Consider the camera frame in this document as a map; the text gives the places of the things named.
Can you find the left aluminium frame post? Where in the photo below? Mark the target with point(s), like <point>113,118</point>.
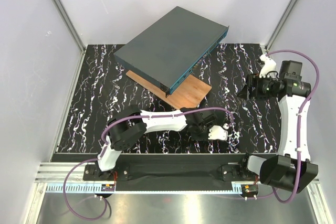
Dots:
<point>69,24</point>

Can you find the wooden board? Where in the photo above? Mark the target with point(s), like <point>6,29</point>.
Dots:
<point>189,94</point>

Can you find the aluminium frame post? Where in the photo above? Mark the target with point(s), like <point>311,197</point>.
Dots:
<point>279,26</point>
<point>69,24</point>

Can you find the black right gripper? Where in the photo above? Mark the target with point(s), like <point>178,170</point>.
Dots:
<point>253,80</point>

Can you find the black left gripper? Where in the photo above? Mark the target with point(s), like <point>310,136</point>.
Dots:
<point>193,137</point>

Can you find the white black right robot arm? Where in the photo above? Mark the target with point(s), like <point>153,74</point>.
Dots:
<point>291,168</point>

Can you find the dark grey network switch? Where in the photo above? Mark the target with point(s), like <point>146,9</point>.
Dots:
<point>165,53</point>

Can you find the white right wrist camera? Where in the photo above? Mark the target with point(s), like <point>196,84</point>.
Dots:
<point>269,66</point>

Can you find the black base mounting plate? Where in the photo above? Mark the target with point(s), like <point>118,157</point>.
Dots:
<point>172,172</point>

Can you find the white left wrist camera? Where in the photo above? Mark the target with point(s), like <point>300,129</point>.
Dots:
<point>217,132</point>

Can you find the right aluminium frame post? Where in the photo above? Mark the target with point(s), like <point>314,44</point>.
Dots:
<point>279,26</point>

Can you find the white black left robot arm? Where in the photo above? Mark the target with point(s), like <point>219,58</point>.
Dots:
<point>125,129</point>

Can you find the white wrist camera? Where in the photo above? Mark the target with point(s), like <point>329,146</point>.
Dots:
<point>269,66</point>
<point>217,132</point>

